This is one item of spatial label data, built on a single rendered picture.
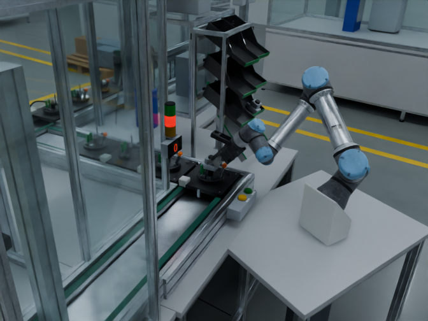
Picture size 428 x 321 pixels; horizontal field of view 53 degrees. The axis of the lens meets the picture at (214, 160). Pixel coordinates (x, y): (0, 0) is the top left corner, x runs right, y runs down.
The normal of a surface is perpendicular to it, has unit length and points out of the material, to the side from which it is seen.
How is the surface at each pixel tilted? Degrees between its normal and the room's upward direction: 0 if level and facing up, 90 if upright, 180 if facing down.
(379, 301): 0
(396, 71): 90
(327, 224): 90
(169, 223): 0
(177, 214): 0
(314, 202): 90
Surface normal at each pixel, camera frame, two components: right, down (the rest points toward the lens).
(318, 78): -0.29, -0.37
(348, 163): -0.21, -0.12
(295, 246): 0.03, -0.88
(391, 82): -0.55, 0.38
